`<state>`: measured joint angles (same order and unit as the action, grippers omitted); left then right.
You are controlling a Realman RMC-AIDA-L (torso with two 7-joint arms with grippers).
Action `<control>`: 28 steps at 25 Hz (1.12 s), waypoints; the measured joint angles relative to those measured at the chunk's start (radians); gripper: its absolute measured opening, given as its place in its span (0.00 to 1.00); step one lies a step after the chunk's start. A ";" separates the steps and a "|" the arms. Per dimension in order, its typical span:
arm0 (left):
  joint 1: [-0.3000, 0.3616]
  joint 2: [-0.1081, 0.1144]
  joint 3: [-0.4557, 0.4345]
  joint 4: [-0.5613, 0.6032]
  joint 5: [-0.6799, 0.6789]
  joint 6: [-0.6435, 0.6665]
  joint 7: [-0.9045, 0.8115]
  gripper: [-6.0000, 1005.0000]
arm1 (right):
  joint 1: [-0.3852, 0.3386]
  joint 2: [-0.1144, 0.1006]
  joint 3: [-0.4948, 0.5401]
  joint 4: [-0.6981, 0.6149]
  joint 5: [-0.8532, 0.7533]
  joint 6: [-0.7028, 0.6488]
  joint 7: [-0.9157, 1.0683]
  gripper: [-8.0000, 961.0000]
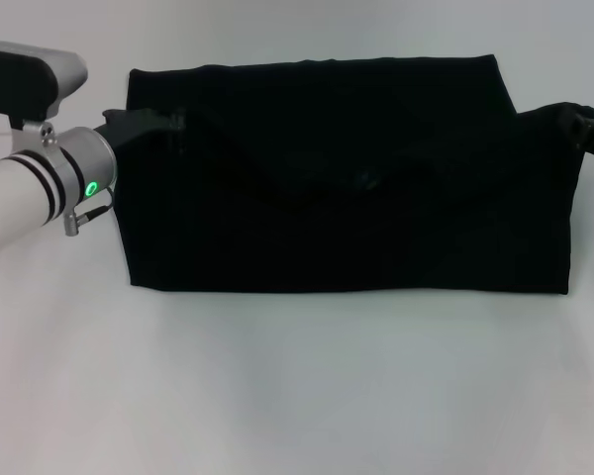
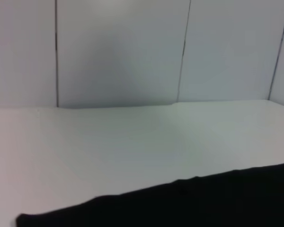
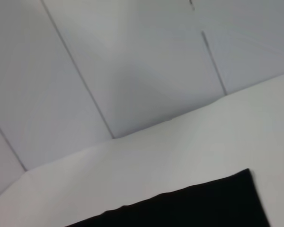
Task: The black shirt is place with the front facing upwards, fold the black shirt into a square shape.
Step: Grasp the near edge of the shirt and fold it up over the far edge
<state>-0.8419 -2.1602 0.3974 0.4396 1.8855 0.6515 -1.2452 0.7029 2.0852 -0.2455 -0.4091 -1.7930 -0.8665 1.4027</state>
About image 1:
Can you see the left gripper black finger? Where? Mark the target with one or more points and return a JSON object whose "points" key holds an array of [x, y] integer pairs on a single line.
{"points": [[175, 121]]}

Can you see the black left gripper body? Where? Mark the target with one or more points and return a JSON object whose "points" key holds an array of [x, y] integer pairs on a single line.
{"points": [[128, 126]]}

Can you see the black T-shirt with white lettering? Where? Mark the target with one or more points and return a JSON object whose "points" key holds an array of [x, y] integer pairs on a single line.
{"points": [[326, 188]]}

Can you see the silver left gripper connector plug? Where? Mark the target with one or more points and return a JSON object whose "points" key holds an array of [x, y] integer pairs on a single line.
{"points": [[76, 222]]}

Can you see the silver camera mount bracket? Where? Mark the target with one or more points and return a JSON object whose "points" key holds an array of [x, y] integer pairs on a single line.
{"points": [[42, 133]]}

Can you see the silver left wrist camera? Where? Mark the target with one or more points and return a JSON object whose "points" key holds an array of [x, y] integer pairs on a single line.
{"points": [[25, 81]]}

